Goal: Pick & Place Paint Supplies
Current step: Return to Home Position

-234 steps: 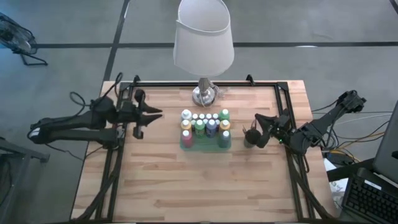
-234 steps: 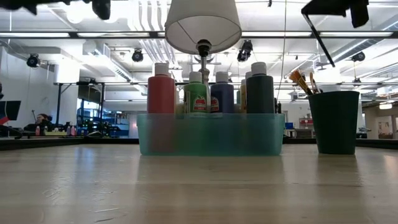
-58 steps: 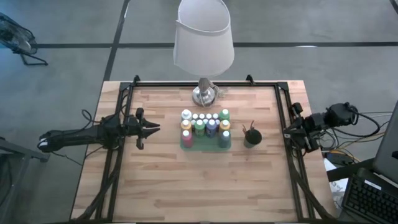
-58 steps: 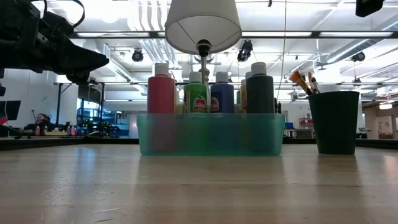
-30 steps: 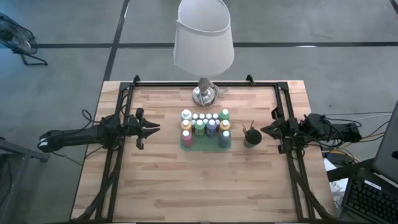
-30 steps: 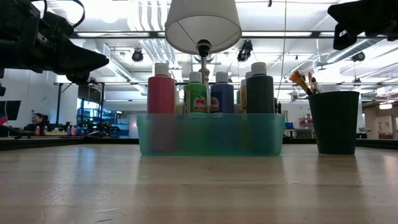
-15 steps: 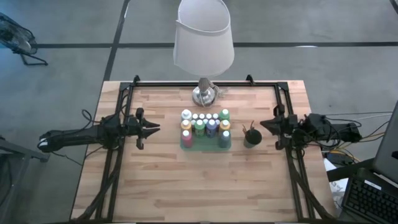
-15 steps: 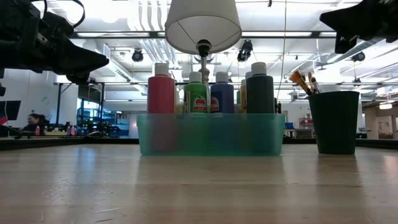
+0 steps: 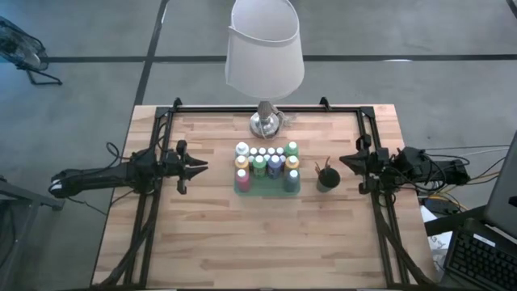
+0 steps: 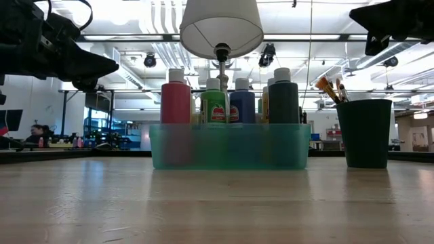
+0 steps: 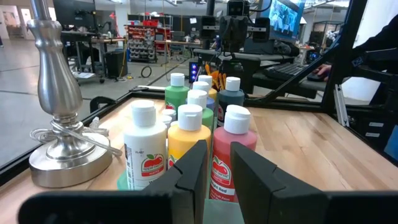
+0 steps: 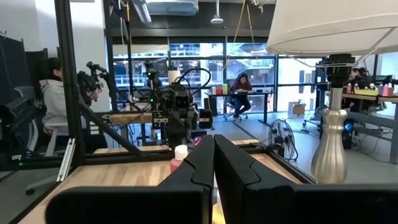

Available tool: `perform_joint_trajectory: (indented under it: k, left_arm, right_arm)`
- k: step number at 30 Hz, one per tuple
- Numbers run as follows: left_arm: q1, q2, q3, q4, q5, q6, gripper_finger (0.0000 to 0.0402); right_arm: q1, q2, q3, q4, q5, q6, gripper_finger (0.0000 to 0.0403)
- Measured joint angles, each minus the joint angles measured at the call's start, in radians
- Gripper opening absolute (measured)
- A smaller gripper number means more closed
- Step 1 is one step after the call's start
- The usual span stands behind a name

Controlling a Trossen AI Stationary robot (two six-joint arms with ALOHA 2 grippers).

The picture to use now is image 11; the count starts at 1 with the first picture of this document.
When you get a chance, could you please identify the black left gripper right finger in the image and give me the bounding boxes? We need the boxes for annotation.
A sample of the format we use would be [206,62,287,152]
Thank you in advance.
[230,141,398,224]

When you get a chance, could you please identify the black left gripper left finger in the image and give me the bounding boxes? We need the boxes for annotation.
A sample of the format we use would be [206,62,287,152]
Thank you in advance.
[18,139,208,224]

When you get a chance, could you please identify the yellow paint bottle apple logo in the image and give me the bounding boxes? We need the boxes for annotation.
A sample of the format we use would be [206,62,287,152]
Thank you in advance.
[198,75,218,100]

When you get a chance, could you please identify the large yellow paint bottle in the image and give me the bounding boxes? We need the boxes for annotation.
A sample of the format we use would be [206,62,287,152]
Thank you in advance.
[167,104,212,170]

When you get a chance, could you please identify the large lavender blue paint bottle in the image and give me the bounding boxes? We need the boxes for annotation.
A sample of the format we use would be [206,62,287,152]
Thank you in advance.
[192,81,216,111]

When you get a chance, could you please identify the large coral pink paint bottle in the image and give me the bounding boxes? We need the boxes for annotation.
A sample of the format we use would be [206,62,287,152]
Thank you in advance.
[208,105,258,203]

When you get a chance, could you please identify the large grey-blue paint bottle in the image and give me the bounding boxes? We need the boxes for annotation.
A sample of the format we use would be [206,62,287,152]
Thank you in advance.
[216,77,246,127]

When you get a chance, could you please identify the large white paint bottle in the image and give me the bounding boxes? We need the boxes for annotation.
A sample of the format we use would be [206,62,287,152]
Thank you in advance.
[123,99,168,191]

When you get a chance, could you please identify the large green paint bottle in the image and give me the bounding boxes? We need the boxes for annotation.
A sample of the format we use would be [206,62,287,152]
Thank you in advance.
[186,89,215,131]
[164,73,190,116]

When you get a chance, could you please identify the black side desk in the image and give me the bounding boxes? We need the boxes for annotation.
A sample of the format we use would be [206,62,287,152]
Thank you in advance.
[192,48,332,100]

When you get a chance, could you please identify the grey and black laptop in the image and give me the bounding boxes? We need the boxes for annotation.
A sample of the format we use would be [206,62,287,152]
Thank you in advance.
[261,0,312,82]

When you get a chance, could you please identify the black tower blue lights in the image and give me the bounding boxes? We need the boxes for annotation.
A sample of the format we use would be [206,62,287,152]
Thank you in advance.
[188,61,200,83]

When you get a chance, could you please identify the black computer mouse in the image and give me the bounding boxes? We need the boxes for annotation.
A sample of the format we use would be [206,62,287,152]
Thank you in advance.
[306,72,327,83]

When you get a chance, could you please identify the red parts shelf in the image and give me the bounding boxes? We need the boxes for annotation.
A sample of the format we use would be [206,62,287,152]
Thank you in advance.
[125,19,174,63]

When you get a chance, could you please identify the person's hand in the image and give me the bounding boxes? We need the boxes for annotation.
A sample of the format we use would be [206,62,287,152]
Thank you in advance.
[313,64,333,78]

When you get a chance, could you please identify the black floor bin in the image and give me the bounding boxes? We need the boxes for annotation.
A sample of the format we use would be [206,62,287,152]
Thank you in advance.
[104,50,128,78]

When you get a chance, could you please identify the dark background work table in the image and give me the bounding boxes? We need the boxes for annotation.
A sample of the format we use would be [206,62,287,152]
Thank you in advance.
[60,30,127,85]

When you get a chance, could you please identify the person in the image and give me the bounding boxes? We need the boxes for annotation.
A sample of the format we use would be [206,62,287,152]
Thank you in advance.
[313,14,398,106]

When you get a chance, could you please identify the black background monitor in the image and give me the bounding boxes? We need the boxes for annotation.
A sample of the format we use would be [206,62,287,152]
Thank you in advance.
[52,0,97,32]

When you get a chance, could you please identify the white shade silver table lamp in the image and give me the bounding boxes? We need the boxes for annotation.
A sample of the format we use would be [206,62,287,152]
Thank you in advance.
[27,0,113,189]

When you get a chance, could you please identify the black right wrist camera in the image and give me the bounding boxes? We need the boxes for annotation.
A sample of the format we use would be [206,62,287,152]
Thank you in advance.
[226,0,246,17]

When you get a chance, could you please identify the clear lamp cord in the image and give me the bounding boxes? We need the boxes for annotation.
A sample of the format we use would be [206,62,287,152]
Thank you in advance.
[30,116,124,157]

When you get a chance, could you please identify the silver aluminium extrusion post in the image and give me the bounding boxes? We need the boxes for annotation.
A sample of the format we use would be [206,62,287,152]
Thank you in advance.
[333,83,349,127]

